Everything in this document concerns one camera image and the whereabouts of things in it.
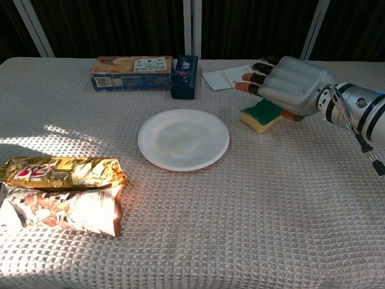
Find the gold biscuit packet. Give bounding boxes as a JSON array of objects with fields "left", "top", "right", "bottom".
[{"left": 0, "top": 156, "right": 131, "bottom": 191}]

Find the beige waffle tablecloth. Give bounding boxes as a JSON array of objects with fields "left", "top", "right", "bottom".
[{"left": 0, "top": 57, "right": 385, "bottom": 289}]

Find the white frame post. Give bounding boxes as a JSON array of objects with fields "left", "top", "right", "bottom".
[
  {"left": 12, "top": 0, "right": 55, "bottom": 58},
  {"left": 300, "top": 0, "right": 331, "bottom": 60},
  {"left": 183, "top": 0, "right": 202, "bottom": 60}
]

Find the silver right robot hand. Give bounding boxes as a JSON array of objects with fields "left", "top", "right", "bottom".
[{"left": 235, "top": 55, "right": 336, "bottom": 122}]

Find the yellow green sponge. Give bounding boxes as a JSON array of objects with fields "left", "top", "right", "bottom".
[{"left": 239, "top": 98, "right": 285, "bottom": 135}]

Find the orange blue cracker box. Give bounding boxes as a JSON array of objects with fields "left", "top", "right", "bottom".
[{"left": 88, "top": 55, "right": 174, "bottom": 92}]

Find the white plastic plate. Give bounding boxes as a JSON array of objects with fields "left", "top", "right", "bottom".
[{"left": 137, "top": 108, "right": 231, "bottom": 172}]

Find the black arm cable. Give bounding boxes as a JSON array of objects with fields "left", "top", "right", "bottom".
[{"left": 328, "top": 87, "right": 385, "bottom": 176}]

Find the dark blue small box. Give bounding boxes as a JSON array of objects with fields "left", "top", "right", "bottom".
[{"left": 170, "top": 54, "right": 199, "bottom": 100}]

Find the white brown snack bag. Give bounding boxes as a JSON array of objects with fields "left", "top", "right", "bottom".
[{"left": 0, "top": 182, "right": 125, "bottom": 238}]

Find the white paper card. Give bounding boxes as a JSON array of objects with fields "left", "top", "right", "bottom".
[{"left": 202, "top": 66, "right": 256, "bottom": 92}]

